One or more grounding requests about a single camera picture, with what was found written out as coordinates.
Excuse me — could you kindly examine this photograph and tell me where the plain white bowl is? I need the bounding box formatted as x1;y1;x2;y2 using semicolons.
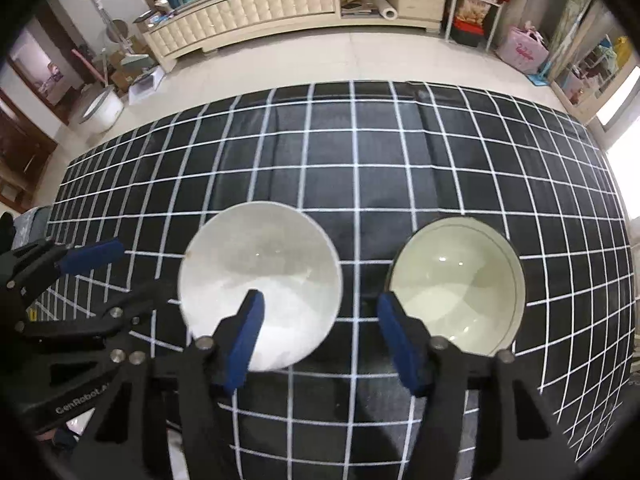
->
177;201;343;372

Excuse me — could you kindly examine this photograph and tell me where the cream television cabinet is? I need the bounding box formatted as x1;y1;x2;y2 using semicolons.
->
142;0;448;73

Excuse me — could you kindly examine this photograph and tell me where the black cloth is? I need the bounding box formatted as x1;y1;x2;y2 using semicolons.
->
0;212;16;256

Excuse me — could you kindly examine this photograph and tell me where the cardboard box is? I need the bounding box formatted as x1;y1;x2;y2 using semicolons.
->
107;50;138;93

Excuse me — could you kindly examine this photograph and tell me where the white wire shelf rack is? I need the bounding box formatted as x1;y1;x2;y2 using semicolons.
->
445;0;516;51

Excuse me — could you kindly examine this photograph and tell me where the green patterned bowl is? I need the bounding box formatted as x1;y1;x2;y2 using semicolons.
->
386;216;527;358

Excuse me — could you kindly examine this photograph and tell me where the white mop bucket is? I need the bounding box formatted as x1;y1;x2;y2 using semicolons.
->
70;85;125;133

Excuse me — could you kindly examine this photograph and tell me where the black white checked tablecloth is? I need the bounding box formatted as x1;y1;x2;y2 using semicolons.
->
30;80;638;480

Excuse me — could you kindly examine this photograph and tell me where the white mop pole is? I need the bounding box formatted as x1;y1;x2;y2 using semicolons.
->
85;0;132;61

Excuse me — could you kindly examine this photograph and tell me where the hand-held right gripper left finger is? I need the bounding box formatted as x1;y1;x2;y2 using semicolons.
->
90;289;266;480

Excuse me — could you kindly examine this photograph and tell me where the brown wooden door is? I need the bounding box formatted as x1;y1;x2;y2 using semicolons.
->
0;90;58;211

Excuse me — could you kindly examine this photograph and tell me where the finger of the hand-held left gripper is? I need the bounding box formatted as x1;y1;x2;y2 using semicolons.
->
0;237;126;321
20;281;182;340

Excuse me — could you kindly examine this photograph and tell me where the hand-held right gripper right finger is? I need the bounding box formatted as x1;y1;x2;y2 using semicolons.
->
377;292;581;480

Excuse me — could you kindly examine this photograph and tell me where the grey sofa cover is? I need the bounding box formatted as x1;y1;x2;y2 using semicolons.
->
15;205;53;251

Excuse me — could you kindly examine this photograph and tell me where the pink bag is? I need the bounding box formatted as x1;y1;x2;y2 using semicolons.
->
495;22;551;75

